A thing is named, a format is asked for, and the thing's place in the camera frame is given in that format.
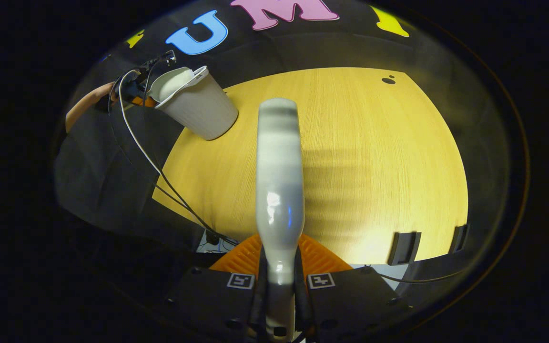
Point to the small white broom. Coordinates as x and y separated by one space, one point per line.
279 190

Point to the black desk edge bracket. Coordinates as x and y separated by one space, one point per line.
459 238
404 247

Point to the wooden desktop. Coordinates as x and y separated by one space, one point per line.
374 166

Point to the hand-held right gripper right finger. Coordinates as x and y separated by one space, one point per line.
350 300

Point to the white ribbed garbage bin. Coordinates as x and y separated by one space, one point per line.
203 112

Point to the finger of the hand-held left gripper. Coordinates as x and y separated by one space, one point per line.
143 102

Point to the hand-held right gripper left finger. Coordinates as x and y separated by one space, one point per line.
208 300

